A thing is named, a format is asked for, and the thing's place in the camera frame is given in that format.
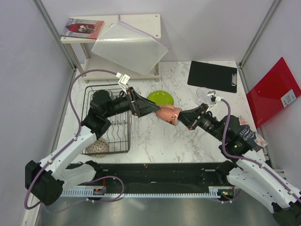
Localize Little Women book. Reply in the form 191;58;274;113
238;116;268;151

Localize clear glass cup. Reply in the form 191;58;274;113
195;87;210;105

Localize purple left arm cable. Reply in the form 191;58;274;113
24;69;125;214

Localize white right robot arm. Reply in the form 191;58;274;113
178;104;301;226

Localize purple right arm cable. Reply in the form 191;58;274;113
216;97;301;204

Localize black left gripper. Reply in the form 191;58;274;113
104;87;160;118

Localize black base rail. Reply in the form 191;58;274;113
65;162;247;189

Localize patterned beige bowl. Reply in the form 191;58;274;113
85;138;110;158

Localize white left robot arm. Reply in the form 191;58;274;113
25;87;160;206

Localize white cable duct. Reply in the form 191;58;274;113
61;186;232;199

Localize red folder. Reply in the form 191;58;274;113
246;57;301;128

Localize black wire dish rack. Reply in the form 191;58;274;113
81;84;131;154

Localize grey mug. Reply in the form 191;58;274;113
92;89;113;101

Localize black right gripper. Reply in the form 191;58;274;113
174;103;226;142

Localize pink floral mug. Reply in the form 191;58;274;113
155;105;182;126

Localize green plate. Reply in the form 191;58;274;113
147;90;174;106

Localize black clipboard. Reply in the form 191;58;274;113
187;61;238;93

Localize red cover book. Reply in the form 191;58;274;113
61;17;104;40

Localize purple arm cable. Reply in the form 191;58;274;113
216;97;301;204
24;69;125;214

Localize white two-tier shelf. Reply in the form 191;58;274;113
61;14;166;83

